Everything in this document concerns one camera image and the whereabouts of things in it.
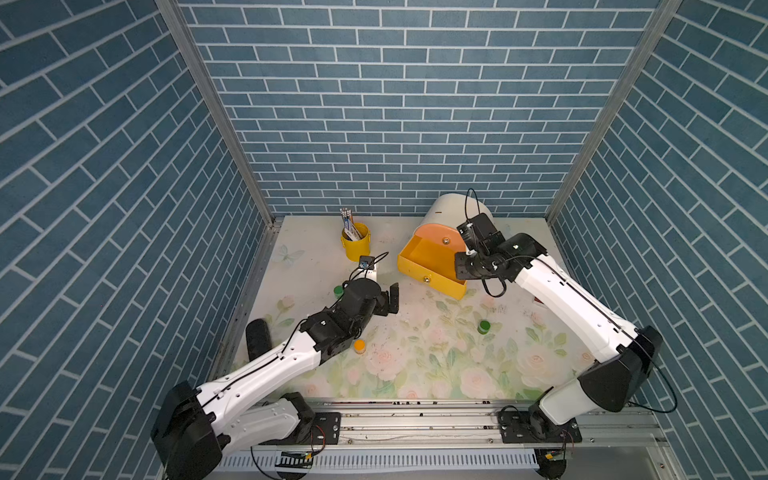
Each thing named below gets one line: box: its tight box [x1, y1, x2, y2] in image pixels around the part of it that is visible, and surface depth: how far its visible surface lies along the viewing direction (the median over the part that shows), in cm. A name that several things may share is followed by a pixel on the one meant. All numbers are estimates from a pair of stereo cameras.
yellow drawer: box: [398, 235, 467, 300], surface depth 88 cm
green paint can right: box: [477, 320, 491, 335], surface depth 91 cm
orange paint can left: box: [353, 339, 366, 354], surface depth 87 cm
